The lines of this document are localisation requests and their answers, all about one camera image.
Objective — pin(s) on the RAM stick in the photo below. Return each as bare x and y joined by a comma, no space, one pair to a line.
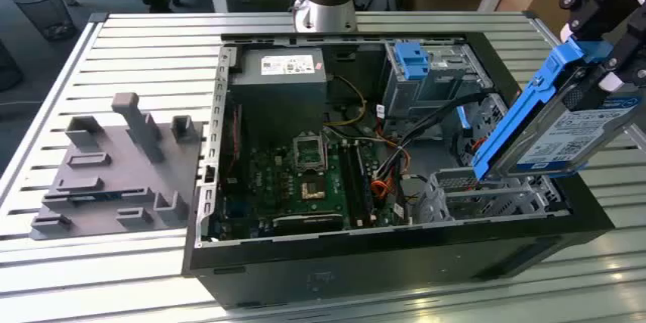
93,199

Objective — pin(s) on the blue plastic drive carrier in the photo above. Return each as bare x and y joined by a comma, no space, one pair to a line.
410,62

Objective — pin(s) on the RAM slot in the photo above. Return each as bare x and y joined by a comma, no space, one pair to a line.
346,183
366,183

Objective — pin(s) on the black mesh wastebasket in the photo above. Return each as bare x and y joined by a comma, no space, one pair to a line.
43,13

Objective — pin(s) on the hard disk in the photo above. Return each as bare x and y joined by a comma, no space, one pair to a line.
559,137

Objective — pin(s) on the green motherboard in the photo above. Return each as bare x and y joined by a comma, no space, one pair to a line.
272,183

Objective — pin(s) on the CPU socket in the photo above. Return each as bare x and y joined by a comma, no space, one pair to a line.
308,149

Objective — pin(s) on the tall metal drive cage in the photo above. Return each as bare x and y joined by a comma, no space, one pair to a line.
403,100

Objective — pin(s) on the black chair base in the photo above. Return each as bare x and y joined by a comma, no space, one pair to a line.
159,1

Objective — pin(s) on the grey power supply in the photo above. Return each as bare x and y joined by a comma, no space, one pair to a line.
278,100

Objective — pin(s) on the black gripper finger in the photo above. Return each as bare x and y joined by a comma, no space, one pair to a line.
601,16
630,50

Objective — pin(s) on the black graphics card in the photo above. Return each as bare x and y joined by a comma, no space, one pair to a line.
307,223

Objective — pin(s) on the black PC case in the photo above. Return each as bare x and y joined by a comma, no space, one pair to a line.
352,274

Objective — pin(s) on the gold chipset heatsink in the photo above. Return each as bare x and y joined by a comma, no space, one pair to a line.
312,190

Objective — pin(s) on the grey parts rack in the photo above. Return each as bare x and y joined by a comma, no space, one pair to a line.
116,156

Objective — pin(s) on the blue plastic latch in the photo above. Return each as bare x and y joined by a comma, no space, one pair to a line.
460,115

